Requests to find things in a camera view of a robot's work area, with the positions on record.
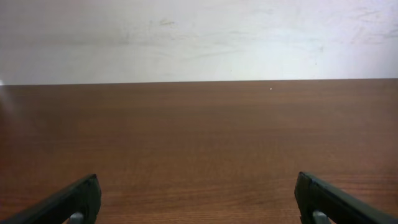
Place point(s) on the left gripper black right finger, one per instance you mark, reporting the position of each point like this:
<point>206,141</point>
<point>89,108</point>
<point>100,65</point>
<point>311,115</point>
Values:
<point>321,202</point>

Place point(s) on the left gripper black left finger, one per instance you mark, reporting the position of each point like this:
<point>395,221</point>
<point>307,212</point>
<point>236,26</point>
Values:
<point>79,202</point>

